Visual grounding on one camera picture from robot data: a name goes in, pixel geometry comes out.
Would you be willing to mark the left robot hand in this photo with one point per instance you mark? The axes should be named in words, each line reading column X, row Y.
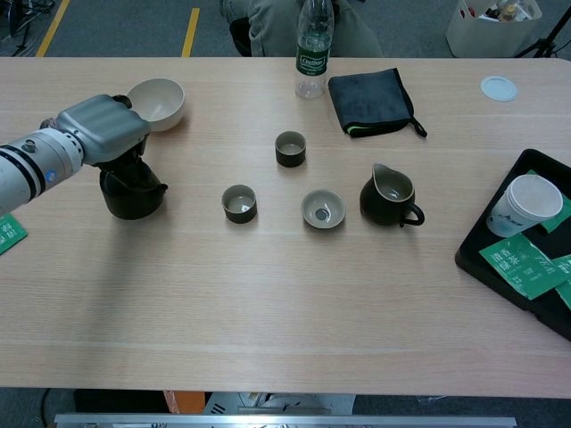
column 107, row 129

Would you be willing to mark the black teapot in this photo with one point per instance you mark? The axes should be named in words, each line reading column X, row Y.
column 129, row 205

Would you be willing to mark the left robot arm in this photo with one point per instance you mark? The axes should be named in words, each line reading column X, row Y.
column 27, row 169

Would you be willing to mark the clear plastic water bottle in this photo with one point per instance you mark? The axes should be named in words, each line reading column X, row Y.
column 312, row 67

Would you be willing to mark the cream bowl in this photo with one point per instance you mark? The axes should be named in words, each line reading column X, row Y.
column 163, row 102

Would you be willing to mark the dark ceramic teacup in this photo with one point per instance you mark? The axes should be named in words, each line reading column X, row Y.
column 290, row 158
column 241, row 214

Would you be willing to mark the seated person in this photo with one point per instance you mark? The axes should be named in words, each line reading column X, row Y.
column 276, row 27

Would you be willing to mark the dark grey folded cloth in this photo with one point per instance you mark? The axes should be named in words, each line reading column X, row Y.
column 370, row 102

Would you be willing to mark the black ceramic pitcher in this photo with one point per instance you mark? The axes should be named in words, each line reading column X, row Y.
column 379, row 209

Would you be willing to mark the white storage bin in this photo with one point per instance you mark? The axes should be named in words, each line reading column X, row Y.
column 482, row 35

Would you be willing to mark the black tray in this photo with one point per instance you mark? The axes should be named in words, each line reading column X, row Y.
column 473, row 260

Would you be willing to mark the white paper cup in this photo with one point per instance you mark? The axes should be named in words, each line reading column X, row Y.
column 531, row 200

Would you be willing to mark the black tripod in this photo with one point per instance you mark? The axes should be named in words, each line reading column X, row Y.
column 542, row 44

